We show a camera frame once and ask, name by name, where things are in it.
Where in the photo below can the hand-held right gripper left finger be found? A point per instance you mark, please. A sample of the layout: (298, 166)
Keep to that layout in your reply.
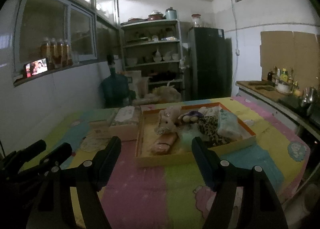
(115, 155)

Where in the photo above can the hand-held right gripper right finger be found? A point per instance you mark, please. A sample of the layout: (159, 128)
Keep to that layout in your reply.
(201, 161)

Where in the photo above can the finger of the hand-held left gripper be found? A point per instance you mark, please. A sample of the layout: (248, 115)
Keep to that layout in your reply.
(31, 149)
(61, 150)

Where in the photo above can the mint green soft item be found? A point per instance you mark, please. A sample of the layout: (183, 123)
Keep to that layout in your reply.
(187, 136)

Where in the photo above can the leopard print cloth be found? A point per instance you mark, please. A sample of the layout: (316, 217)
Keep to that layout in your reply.
(211, 128)

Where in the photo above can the pink packet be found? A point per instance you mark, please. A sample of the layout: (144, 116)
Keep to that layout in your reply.
(163, 143)

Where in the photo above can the orange cardboard box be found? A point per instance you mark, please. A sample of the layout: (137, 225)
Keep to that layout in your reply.
(147, 128)

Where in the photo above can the pale green tissue pack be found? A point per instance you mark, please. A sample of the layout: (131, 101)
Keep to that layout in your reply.
(228, 123)

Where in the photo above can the white plush bunny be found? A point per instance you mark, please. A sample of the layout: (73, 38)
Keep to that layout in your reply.
(166, 118)

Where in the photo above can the small beige box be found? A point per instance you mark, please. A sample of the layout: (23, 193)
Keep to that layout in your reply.
(100, 128)

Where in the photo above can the floral tissue box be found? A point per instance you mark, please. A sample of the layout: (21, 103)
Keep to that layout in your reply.
(125, 116)

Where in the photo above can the blue water jug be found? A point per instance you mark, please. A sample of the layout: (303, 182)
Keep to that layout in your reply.
(115, 88)

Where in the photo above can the beige plastic jug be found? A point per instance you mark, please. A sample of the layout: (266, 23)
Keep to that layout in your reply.
(142, 86)

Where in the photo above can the clear plastic bag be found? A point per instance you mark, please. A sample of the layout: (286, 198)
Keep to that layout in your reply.
(167, 92)

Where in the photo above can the white sack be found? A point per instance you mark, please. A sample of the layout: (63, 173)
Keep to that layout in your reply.
(132, 77)

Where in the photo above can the phone with lit screen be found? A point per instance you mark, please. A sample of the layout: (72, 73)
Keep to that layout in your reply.
(36, 68)

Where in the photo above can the dark bottle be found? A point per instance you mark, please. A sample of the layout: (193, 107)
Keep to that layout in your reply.
(110, 62)

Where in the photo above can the kitchen counter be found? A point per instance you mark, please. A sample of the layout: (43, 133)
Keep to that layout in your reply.
(265, 93)

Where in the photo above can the brown wooden piece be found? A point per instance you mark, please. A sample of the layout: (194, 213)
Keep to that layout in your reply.
(264, 88)
(257, 83)

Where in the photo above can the amber liquid bottle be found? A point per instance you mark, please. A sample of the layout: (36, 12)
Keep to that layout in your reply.
(53, 52)
(45, 51)
(60, 53)
(67, 53)

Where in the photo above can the dark refrigerator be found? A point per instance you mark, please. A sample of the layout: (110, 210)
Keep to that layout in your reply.
(210, 63)

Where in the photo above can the white jug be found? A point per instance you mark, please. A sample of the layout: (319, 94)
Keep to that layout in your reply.
(157, 56)

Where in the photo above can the black gas stove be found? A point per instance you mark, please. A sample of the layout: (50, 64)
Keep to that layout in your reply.
(292, 103)

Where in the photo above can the white ceramic bowl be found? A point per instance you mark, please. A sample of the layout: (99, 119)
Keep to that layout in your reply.
(284, 88)

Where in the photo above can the metal shelf rack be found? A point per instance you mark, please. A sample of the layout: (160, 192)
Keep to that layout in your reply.
(152, 43)

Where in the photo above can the row of condiment bottles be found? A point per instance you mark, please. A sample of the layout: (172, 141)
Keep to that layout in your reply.
(283, 76)

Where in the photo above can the aluminium sliding window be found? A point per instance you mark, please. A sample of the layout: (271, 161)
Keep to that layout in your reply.
(68, 28)

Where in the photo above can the metal kettle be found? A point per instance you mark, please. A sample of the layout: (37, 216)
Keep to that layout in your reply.
(308, 97)

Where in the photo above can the brown cardboard sheet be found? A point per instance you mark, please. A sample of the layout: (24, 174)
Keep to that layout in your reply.
(307, 58)
(276, 53)

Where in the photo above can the flat plate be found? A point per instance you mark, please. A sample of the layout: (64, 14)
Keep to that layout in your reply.
(136, 20)

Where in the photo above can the glass jar red lid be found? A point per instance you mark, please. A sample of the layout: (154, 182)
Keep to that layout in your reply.
(196, 21)

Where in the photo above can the red pot glass lid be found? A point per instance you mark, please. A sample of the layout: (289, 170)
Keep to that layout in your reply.
(156, 16)

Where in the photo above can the light blue pot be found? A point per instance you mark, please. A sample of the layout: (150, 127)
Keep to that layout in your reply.
(171, 15)

